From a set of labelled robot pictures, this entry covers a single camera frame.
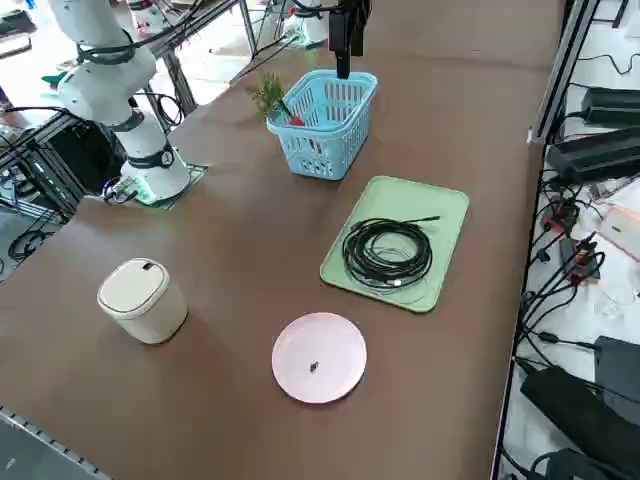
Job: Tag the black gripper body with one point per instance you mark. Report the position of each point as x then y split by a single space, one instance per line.
340 30

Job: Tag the orange toy carrot green leaves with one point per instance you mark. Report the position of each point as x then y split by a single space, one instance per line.
267 92

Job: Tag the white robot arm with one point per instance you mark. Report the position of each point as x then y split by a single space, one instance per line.
312 27
145 145

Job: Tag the blue plastic basket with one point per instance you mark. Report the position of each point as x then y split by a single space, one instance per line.
310 131

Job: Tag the green tray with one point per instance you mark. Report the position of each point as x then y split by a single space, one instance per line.
400 200

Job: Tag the pink plate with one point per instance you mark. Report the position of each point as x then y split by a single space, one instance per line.
320 340

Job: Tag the small white red device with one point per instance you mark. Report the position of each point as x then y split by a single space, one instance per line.
145 17

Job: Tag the orange black connector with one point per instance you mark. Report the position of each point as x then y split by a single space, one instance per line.
560 215
582 262

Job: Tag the black power adapter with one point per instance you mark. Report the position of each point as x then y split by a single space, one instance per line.
595 155
575 415
622 365
612 107

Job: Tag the black metal rack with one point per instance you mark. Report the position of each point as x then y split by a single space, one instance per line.
47 172

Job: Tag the cream lidded bin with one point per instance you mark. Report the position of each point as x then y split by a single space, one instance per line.
150 315

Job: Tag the white pink box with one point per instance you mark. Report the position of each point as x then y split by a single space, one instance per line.
622 230

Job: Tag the aluminium frame leg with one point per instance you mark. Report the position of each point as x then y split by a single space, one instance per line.
247 30
177 80

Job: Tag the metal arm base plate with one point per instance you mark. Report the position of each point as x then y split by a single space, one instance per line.
197 174

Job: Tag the aluminium camera post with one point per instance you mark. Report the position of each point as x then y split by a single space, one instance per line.
564 65

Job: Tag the aluminium table edge rail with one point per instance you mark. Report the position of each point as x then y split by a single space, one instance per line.
40 435

